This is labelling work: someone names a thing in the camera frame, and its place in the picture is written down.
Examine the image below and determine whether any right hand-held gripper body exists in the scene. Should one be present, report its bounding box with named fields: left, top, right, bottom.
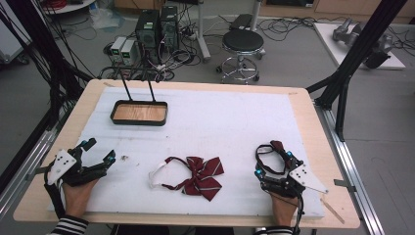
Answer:
left=259, top=159, right=329, bottom=199

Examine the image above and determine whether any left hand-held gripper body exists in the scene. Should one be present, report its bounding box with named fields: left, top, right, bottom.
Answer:
left=43, top=146, right=109, bottom=188

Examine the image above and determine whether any striped dark red bow tie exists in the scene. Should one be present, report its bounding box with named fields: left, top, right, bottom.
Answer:
left=148, top=156, right=225, bottom=203

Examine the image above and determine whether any black rack with wooden base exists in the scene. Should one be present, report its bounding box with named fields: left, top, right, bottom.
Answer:
left=97, top=66, right=169, bottom=127

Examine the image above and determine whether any person's left hand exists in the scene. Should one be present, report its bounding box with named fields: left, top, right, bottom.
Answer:
left=62, top=179, right=100, bottom=218

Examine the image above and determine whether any person's right hand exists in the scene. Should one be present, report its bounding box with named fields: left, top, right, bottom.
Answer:
left=268, top=192, right=300, bottom=228

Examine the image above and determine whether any grey metal clip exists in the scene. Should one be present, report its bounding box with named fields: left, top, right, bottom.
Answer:
left=333, top=178, right=357, bottom=194
left=25, top=164, right=53, bottom=182

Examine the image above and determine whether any thin wooden stick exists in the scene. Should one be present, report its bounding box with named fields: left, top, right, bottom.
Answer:
left=320, top=197, right=346, bottom=225

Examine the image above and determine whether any white foam mat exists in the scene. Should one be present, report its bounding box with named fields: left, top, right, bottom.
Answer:
left=47, top=86, right=326, bottom=219

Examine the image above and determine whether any grey power supply unit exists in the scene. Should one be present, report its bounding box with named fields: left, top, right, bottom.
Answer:
left=120, top=39, right=138, bottom=67
left=110, top=35, right=128, bottom=65

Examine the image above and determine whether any white floor board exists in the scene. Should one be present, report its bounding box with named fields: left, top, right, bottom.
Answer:
left=313, top=22, right=407, bottom=71

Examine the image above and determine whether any clear plastic bag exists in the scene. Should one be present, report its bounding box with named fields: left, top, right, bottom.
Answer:
left=88, top=7, right=126, bottom=32

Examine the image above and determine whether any black round stool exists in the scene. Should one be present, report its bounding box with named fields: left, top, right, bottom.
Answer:
left=215, top=28, right=267, bottom=85

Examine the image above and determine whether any large black computer tower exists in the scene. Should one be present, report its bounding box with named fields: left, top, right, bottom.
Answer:
left=134, top=9, right=161, bottom=66

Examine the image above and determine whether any white cabinet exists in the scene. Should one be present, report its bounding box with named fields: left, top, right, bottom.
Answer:
left=0, top=9, right=32, bottom=64

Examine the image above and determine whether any round white table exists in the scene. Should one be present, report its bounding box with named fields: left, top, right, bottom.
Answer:
left=41, top=0, right=98, bottom=16

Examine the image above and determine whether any slim black computer tower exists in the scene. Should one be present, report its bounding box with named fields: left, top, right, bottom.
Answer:
left=159, top=5, right=180, bottom=52

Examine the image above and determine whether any black flat device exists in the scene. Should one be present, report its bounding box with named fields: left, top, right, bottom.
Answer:
left=229, top=13, right=254, bottom=32

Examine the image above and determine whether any grey desk leg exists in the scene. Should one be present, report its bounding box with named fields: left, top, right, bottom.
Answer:
left=195, top=0, right=212, bottom=64

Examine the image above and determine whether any aluminium table rail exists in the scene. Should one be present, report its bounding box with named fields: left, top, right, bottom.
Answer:
left=313, top=100, right=387, bottom=235
left=0, top=107, right=71, bottom=220

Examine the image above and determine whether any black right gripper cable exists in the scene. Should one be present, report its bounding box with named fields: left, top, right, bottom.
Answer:
left=269, top=191, right=305, bottom=235

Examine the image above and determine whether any black frame stand with cables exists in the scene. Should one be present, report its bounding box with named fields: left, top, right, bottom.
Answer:
left=0, top=0, right=95, bottom=129

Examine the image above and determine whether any black metal frame stand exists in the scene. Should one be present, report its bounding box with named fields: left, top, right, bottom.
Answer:
left=305, top=0, right=409, bottom=142

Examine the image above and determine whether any tangle of black floor cables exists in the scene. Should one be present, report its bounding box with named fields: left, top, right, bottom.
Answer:
left=257, top=15, right=332, bottom=43

